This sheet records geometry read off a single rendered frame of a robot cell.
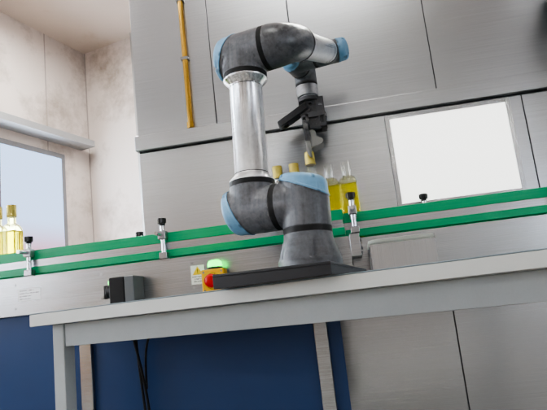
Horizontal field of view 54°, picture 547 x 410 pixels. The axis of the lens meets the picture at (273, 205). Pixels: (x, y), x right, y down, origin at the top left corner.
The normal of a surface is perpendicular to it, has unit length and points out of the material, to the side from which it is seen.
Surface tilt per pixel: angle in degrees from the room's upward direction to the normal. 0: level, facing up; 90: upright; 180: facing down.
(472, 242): 90
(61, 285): 90
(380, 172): 90
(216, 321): 90
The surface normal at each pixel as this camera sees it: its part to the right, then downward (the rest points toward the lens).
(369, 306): -0.41, -0.12
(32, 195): 0.91, -0.17
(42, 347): -0.15, -0.16
